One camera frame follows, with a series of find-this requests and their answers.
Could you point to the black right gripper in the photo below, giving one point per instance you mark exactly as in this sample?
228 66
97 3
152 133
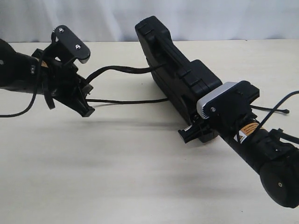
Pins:
227 124

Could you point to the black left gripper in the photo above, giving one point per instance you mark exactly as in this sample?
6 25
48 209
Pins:
60 78

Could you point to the black plastic case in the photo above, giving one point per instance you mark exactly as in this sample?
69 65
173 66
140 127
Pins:
182 81

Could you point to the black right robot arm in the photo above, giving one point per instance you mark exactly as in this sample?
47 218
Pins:
276 162

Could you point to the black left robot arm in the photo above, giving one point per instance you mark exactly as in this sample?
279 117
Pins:
20 72

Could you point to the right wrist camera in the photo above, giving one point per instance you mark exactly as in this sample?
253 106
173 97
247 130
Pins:
229 101

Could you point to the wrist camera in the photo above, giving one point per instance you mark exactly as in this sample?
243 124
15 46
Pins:
69 47
229 101

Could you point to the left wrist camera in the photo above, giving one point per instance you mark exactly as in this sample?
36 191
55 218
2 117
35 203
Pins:
69 47

